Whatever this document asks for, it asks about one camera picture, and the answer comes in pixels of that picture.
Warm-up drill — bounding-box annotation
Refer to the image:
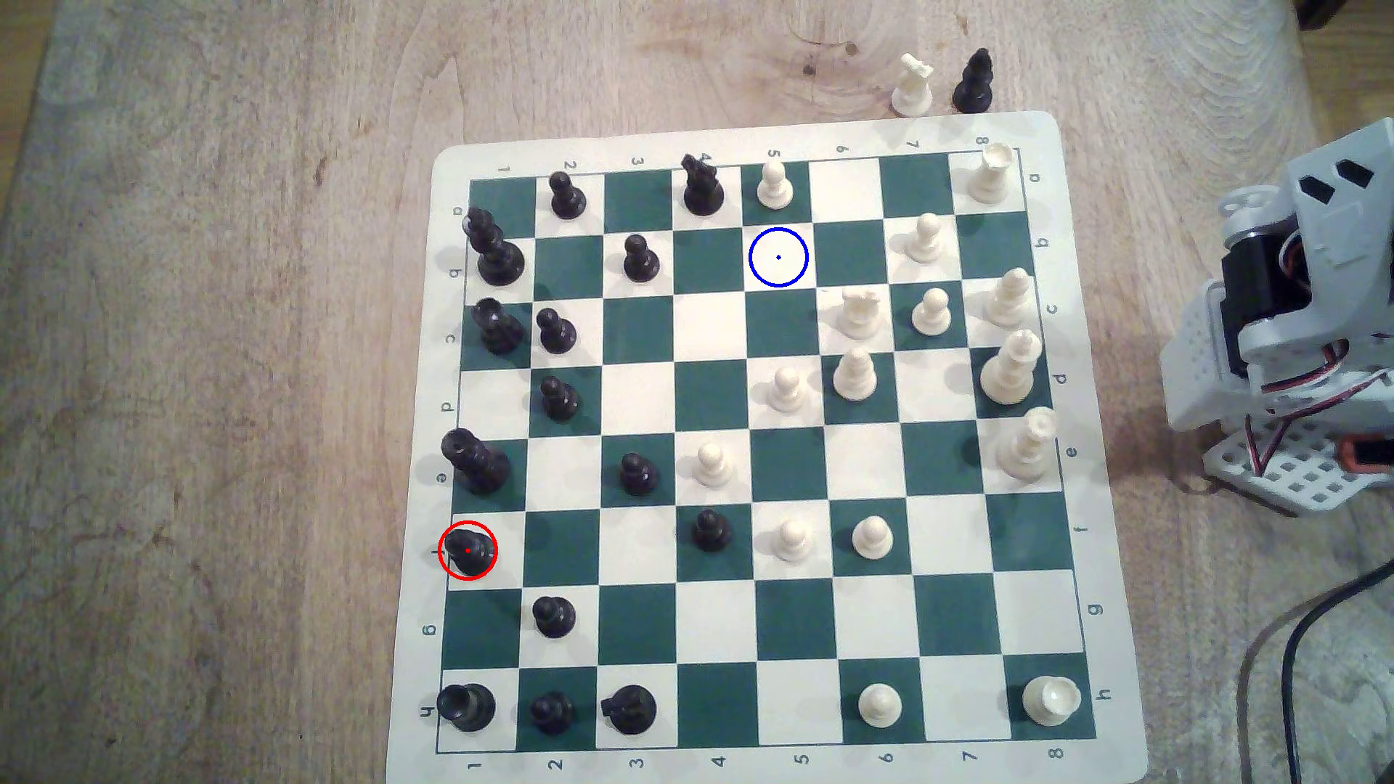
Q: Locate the black king chess piece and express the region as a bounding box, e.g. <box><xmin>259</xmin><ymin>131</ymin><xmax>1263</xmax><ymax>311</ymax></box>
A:
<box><xmin>462</xmin><ymin>207</ymin><xmax>526</xmax><ymax>289</ymax></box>

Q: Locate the green and white chess mat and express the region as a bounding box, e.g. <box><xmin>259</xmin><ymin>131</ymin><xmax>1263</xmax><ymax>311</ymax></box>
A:
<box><xmin>386</xmin><ymin>109</ymin><xmax>1150</xmax><ymax>784</ymax></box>

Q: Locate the black knight chess piece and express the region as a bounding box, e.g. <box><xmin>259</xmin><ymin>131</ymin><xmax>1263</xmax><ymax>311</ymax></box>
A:
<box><xmin>601</xmin><ymin>685</ymin><xmax>658</xmax><ymax>736</ymax></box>
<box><xmin>680</xmin><ymin>152</ymin><xmax>725</xmax><ymax>217</ymax></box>

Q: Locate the black pawn off board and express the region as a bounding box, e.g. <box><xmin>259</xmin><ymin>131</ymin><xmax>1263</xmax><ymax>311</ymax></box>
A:
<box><xmin>952</xmin><ymin>48</ymin><xmax>995</xmax><ymax>115</ymax></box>

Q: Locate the white king chess piece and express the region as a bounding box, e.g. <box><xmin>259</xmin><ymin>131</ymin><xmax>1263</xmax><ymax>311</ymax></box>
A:
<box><xmin>995</xmin><ymin>406</ymin><xmax>1060</xmax><ymax>483</ymax></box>

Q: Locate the white rook chess piece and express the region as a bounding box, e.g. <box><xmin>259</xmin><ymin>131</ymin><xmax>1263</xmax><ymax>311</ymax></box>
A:
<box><xmin>966</xmin><ymin>146</ymin><xmax>1016</xmax><ymax>206</ymax></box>
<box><xmin>1024</xmin><ymin>675</ymin><xmax>1084</xmax><ymax>730</ymax></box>

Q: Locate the orange black clamp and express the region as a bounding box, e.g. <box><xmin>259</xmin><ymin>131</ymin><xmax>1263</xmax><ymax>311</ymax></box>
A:
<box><xmin>1340</xmin><ymin>433</ymin><xmax>1394</xmax><ymax>476</ymax></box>

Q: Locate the black rook chess piece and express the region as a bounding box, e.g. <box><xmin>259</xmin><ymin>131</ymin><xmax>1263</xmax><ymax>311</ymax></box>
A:
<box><xmin>470</xmin><ymin>298</ymin><xmax>526</xmax><ymax>356</ymax></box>
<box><xmin>436</xmin><ymin>682</ymin><xmax>498</xmax><ymax>733</ymax></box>

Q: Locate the white knight chess piece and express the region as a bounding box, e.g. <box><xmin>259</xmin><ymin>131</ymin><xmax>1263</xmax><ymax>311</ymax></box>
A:
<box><xmin>836</xmin><ymin>287</ymin><xmax>884</xmax><ymax>341</ymax></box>
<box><xmin>891</xmin><ymin>52</ymin><xmax>936</xmax><ymax>119</ymax></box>

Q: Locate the white bishop chess piece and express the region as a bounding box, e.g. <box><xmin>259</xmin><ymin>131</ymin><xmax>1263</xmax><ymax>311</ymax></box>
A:
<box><xmin>985</xmin><ymin>266</ymin><xmax>1034</xmax><ymax>330</ymax></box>
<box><xmin>833</xmin><ymin>346</ymin><xmax>879</xmax><ymax>402</ymax></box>

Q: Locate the white queen chess piece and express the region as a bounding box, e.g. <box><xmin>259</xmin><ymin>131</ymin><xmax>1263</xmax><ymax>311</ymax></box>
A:
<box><xmin>979</xmin><ymin>329</ymin><xmax>1043</xmax><ymax>407</ymax></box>

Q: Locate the thick black power cable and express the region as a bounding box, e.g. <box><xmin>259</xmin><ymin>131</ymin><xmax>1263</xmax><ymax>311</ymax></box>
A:
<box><xmin>1281</xmin><ymin>555</ymin><xmax>1394</xmax><ymax>784</ymax></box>

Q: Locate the black bishop chess piece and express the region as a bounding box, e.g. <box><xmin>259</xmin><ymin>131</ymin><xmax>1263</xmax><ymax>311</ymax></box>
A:
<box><xmin>440</xmin><ymin>523</ymin><xmax>498</xmax><ymax>579</ymax></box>

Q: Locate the black queen chess piece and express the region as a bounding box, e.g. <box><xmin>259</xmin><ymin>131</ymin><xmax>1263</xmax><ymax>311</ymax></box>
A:
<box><xmin>441</xmin><ymin>428</ymin><xmax>512</xmax><ymax>498</ymax></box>

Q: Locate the white perforated base plate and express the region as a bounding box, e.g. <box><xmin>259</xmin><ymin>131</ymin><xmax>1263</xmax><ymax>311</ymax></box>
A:
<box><xmin>1202</xmin><ymin>419</ymin><xmax>1394</xmax><ymax>515</ymax></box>

